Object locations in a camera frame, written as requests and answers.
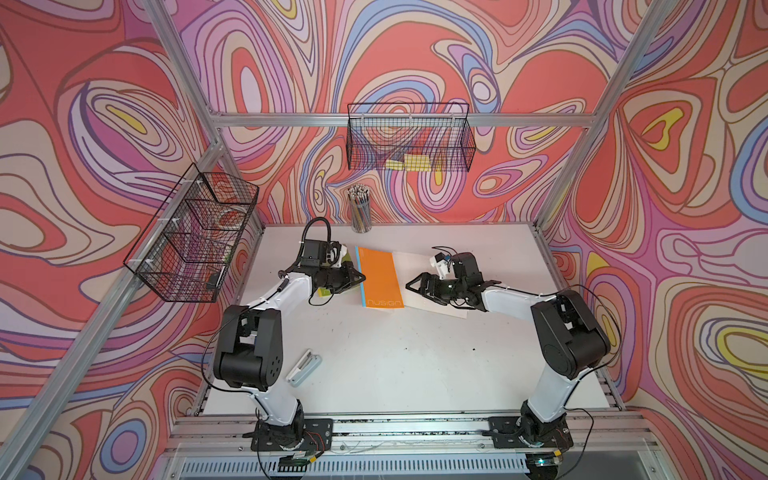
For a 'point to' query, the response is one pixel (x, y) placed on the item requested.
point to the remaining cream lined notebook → (408, 266)
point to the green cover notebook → (346, 258)
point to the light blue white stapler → (308, 363)
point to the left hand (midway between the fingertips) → (367, 278)
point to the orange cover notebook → (381, 287)
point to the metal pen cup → (360, 205)
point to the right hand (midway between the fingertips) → (415, 297)
